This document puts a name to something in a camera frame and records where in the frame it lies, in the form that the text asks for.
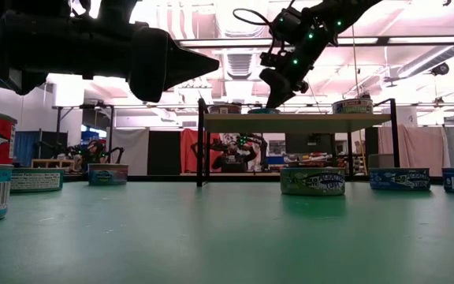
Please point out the black wall panel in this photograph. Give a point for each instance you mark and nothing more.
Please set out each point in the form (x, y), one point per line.
(164, 152)

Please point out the black ceiling spotlight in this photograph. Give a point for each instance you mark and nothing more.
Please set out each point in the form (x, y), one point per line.
(440, 69)

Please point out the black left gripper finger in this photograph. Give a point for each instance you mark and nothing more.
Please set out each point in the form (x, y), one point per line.
(150, 63)

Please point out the wooden shelf with black legs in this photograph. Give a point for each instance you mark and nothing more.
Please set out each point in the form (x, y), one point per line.
(290, 123)

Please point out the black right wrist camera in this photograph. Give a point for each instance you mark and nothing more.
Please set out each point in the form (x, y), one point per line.
(270, 59)

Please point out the small teal can gold lid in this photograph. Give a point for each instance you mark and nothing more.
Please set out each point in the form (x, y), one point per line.
(108, 175)

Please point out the red hanging banner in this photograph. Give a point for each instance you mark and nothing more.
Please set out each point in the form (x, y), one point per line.
(189, 150)

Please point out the large teal can gold lid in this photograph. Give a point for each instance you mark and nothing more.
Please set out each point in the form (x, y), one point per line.
(256, 111)

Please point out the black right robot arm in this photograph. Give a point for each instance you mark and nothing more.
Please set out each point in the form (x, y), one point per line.
(349, 12)

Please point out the red label gold-lid can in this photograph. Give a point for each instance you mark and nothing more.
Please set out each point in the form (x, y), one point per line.
(225, 109)

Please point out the white hanging curtain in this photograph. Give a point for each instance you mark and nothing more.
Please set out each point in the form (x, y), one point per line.
(130, 150)

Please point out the green label tuna can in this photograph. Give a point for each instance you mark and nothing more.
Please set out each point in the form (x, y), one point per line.
(352, 106)
(312, 181)

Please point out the black background rig frame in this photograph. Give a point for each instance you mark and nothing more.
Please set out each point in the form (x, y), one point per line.
(110, 130)

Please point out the beige hanging cloth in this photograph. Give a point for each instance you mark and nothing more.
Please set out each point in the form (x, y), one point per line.
(412, 150)

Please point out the green table mat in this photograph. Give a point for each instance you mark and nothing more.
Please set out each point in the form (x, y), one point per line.
(227, 236)

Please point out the white and red poster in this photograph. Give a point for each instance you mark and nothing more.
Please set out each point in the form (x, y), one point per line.
(227, 139)

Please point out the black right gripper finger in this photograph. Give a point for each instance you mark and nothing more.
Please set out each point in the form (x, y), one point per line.
(280, 87)

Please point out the cluttered background workbench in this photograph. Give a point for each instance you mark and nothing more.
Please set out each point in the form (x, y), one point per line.
(313, 159)

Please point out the wooden crate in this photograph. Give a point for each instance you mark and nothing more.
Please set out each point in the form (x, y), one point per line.
(51, 163)

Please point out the blue hanging curtain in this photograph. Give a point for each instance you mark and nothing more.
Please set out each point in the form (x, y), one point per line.
(26, 148)

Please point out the person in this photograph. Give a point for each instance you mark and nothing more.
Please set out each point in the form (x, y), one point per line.
(93, 152)
(233, 161)

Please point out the ribbed ventilation duct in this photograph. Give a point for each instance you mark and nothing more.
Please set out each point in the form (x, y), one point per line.
(239, 63)

